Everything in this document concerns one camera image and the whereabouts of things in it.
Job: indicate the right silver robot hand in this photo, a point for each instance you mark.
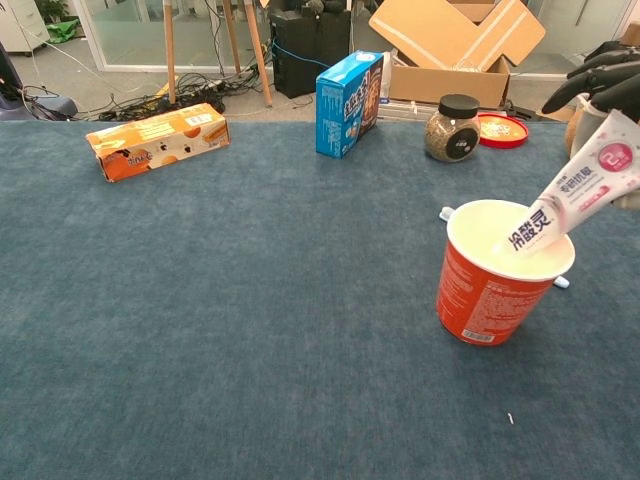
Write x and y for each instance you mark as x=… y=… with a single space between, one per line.
x=615 y=85

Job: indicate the white pink toothpaste tube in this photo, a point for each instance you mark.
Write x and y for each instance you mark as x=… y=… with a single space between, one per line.
x=565 y=200

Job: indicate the light blue toothbrush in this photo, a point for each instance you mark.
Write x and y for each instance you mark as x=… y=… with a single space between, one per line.
x=445 y=214

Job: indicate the brown capybara plush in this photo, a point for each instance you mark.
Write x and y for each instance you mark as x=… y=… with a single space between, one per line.
x=572 y=137

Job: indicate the red round lid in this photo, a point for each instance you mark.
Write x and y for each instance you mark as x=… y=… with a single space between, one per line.
x=505 y=131

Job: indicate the open cardboard box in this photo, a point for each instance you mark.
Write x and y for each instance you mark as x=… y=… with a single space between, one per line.
x=445 y=85

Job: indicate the glass jar black lid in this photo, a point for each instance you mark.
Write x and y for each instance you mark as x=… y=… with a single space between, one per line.
x=450 y=135

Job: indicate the flattened taped cardboard box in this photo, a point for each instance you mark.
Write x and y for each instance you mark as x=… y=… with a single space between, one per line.
x=450 y=30

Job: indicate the red paper cup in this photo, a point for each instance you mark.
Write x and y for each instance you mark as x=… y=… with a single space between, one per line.
x=485 y=305

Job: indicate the blue snack box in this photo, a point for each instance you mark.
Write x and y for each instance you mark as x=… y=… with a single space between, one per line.
x=340 y=110

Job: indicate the black computer case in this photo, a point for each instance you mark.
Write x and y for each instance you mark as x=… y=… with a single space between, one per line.
x=305 y=55

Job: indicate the blue table mat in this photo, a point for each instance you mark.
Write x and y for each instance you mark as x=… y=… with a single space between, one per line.
x=250 y=300

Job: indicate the wooden tripod stand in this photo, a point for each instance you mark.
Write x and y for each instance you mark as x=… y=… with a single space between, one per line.
x=170 y=50

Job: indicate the orange snack box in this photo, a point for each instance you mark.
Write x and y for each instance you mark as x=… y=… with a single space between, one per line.
x=150 y=140

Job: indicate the green bag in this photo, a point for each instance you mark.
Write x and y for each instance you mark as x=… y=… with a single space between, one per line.
x=64 y=31

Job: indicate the dark blue rounded housing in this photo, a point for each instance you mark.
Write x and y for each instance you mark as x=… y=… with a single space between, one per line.
x=50 y=105

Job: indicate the green potted plant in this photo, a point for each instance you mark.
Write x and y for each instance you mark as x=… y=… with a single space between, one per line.
x=52 y=7

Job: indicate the white cabinet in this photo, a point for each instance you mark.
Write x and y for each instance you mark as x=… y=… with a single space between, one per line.
x=20 y=25

